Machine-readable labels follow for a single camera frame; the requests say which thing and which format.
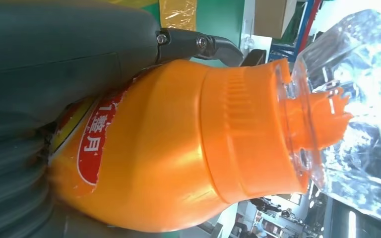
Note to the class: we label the yellow plastic-wrapped mat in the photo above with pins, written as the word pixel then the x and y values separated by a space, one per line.
pixel 177 14

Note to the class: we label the red pole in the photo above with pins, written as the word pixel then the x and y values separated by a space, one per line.
pixel 308 23

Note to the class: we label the orange detergent bottle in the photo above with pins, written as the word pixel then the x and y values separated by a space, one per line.
pixel 177 138

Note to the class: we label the cardboard box with yellow sticker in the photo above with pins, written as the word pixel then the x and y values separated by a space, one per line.
pixel 272 16

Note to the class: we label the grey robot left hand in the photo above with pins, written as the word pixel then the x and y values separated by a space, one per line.
pixel 62 42

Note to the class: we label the blue metal shelf frame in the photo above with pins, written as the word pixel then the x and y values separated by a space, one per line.
pixel 295 42

